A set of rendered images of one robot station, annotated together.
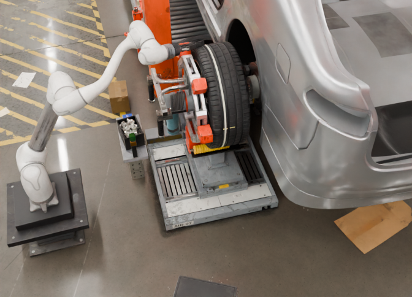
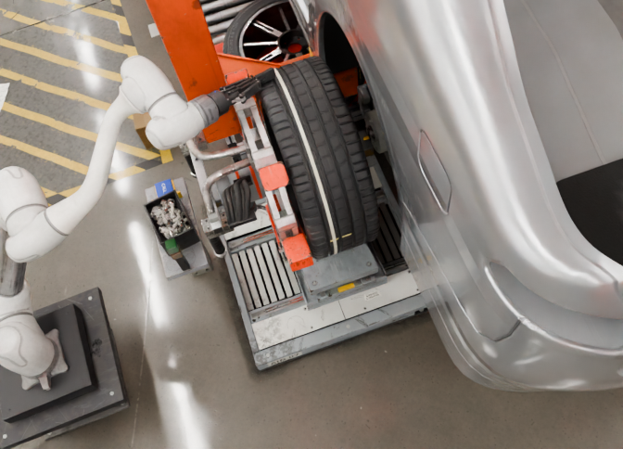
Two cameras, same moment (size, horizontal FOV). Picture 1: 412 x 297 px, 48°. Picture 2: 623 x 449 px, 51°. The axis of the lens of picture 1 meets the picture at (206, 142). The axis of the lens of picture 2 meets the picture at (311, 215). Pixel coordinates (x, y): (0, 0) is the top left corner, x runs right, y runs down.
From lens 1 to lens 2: 1.05 m
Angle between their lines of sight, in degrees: 15
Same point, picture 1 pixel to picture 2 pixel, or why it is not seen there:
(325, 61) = (533, 216)
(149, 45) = (164, 112)
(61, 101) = (19, 240)
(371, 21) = not seen: outside the picture
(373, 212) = not seen: hidden behind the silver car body
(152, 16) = (168, 22)
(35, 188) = (19, 365)
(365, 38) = (591, 6)
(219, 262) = (351, 420)
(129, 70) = (165, 58)
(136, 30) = (133, 82)
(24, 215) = (16, 398)
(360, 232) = not seen: hidden behind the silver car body
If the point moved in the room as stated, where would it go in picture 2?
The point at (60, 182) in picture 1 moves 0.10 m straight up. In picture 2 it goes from (66, 327) to (55, 318)
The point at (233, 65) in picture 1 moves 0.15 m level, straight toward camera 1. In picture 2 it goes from (335, 124) to (336, 167)
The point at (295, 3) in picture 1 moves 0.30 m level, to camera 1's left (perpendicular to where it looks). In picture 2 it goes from (452, 51) to (303, 70)
